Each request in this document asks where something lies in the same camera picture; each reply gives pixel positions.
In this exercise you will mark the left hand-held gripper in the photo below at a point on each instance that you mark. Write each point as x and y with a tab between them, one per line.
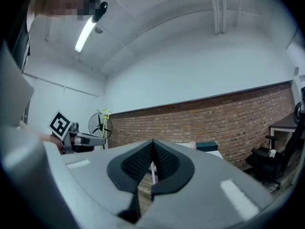
59	124

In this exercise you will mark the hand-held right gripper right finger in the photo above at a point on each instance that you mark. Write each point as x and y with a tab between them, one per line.
202	194

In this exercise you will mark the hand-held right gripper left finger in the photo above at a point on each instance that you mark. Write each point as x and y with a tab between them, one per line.
95	175

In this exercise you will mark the yellow star-topped stick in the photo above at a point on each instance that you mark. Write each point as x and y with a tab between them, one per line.
104	121

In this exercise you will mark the person's left forearm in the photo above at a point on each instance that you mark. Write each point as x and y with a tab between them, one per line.
48	139

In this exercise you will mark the black standing fan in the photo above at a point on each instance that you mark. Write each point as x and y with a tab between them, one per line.
95	123

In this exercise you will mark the dark teal box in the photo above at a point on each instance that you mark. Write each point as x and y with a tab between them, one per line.
206	146

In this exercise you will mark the black office chair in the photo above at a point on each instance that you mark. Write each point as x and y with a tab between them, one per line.
264	163

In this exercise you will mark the white mug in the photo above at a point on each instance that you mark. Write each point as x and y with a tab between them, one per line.
272	153

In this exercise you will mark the long ceiling light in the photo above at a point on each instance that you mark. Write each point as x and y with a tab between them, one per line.
84	34

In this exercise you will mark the dark-topped white desk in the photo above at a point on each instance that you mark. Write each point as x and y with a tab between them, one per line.
286	123

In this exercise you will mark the person's head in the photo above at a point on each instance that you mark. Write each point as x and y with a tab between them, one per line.
71	1

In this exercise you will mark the white ceiling pipes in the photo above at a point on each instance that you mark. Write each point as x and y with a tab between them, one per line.
219	8

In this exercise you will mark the black head-mounted camera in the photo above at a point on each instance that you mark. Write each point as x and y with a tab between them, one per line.
100	6

